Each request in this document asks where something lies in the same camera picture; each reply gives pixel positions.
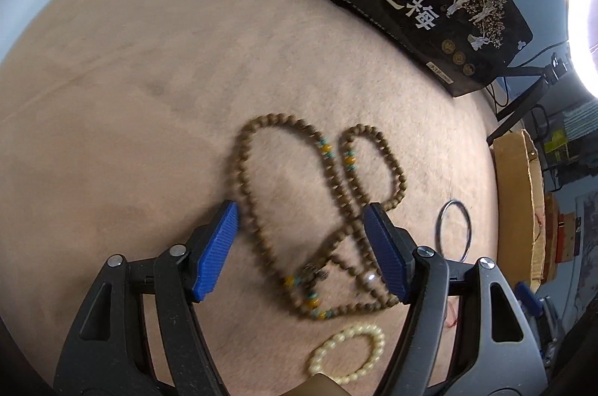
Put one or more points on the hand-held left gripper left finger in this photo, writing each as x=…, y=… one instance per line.
x=215, y=251

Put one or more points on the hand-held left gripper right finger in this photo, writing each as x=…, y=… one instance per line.
x=385, y=251

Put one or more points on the thin dark bangle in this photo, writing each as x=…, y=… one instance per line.
x=439, y=224

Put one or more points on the cardboard box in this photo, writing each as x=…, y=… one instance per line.
x=509, y=190

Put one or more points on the tan translucent object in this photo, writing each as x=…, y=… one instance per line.
x=322, y=386

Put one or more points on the black tripod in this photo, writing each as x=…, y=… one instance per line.
x=518, y=106

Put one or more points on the yellow crate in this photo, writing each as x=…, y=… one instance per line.
x=556, y=141

